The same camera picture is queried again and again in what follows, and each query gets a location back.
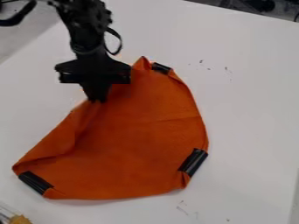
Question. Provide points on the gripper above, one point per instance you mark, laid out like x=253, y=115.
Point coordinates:
x=95, y=71

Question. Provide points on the orange cloth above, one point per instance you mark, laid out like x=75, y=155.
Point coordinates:
x=132, y=140

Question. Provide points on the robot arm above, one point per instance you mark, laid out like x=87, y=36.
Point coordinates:
x=83, y=20

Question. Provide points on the yellow toy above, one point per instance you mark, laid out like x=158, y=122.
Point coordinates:
x=19, y=219

